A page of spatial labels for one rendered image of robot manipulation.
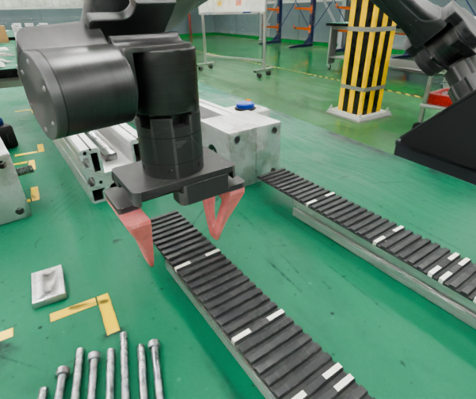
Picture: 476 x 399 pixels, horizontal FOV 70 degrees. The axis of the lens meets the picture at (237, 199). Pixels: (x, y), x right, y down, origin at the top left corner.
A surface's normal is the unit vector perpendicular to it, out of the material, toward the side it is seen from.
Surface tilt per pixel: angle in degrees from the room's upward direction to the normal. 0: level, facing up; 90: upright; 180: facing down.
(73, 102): 91
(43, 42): 47
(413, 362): 0
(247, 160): 90
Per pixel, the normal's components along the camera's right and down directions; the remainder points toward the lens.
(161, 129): 0.04, 0.49
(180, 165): 0.37, 0.45
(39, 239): -0.02, -0.87
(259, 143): 0.57, 0.39
